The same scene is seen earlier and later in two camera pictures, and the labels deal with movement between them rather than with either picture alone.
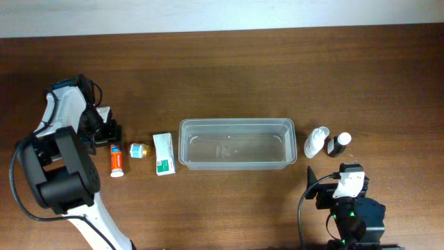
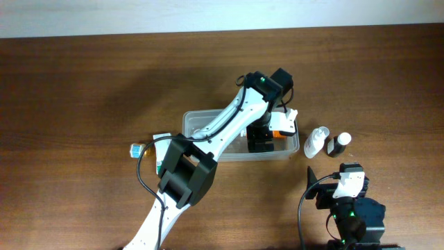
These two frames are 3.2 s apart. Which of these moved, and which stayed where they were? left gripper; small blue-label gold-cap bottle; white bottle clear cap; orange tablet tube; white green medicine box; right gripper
Moved: orange tablet tube; left gripper
Stayed: white bottle clear cap; white green medicine box; small blue-label gold-cap bottle; right gripper
